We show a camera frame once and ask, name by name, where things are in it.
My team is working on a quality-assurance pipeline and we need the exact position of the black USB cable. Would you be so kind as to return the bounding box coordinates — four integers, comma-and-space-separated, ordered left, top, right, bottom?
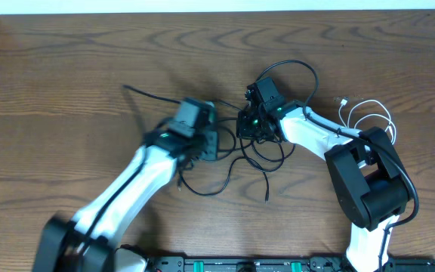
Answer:
177, 98, 297, 204

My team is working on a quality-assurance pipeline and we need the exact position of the white USB cable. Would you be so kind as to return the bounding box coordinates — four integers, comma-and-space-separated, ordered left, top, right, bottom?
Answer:
333, 95, 397, 146

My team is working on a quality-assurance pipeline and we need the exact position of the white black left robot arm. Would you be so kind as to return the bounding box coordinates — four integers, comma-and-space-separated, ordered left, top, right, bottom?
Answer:
32, 129, 218, 271

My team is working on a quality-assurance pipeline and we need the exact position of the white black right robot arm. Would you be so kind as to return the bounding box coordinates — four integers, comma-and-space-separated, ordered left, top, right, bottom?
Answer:
236, 98, 418, 271

